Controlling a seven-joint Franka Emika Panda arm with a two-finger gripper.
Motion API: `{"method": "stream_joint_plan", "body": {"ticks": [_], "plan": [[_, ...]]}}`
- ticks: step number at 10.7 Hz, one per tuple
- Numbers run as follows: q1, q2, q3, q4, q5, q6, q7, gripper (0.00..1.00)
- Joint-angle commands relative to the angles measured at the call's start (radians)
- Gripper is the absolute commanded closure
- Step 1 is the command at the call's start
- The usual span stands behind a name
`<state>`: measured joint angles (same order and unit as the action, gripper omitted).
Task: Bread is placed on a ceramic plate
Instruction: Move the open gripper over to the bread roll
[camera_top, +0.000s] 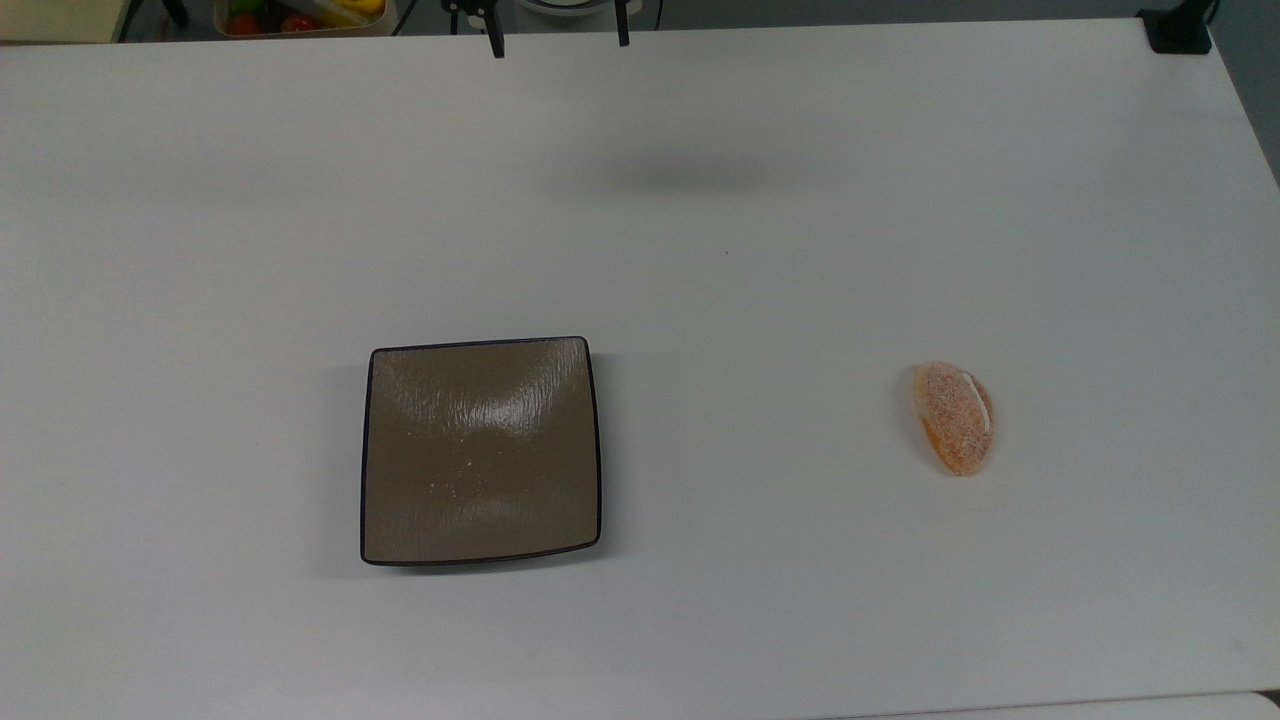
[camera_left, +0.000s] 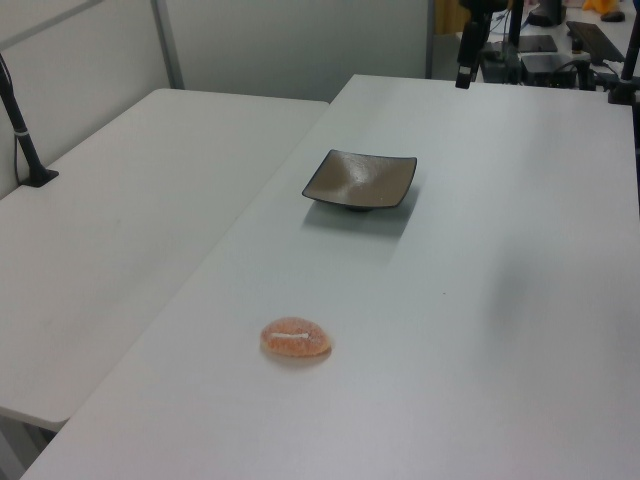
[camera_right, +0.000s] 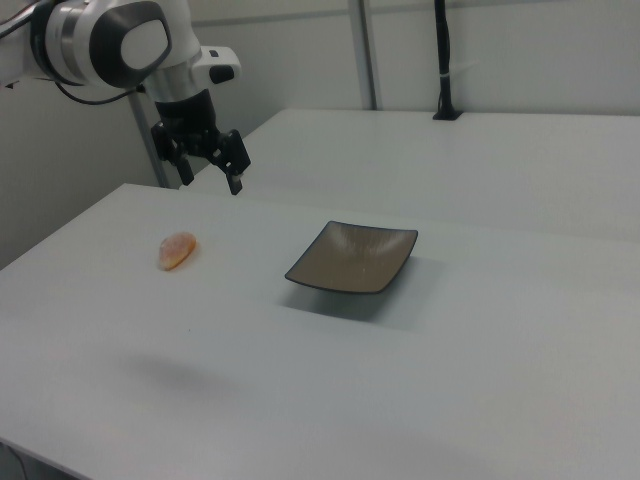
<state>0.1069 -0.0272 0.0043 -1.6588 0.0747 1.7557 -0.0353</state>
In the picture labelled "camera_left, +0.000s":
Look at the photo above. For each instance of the grey metal partition post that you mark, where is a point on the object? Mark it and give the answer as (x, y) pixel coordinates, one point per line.
(430, 40)
(169, 45)

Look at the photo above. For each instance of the black clamp stand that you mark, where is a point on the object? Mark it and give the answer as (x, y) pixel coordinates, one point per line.
(627, 65)

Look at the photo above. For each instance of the yellow soft toy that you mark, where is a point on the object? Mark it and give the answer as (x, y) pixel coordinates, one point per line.
(600, 4)

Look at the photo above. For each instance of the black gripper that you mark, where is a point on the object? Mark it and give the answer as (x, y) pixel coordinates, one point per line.
(481, 6)

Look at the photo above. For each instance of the orange sugared bread roll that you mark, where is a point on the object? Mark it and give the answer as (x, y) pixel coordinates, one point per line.
(295, 341)

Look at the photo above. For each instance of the black flat pad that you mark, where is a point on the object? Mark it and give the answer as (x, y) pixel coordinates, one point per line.
(539, 44)

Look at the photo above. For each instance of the black upright stand pole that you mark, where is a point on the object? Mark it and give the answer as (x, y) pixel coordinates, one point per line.
(516, 30)

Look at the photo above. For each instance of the black computer mouse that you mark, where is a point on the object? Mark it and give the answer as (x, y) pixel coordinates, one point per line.
(613, 16)

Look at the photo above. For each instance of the black monitor foot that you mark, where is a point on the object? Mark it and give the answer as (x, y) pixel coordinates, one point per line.
(547, 15)

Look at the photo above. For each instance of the black pole stand white band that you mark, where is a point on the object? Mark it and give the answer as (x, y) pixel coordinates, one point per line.
(25, 145)

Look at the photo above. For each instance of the black keyboard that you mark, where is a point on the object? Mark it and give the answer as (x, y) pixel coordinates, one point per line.
(595, 41)

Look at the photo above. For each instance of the square brown ceramic plate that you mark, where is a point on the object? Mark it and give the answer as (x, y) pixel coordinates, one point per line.
(360, 180)

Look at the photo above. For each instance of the black electronics box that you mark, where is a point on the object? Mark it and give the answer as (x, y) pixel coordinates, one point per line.
(550, 67)

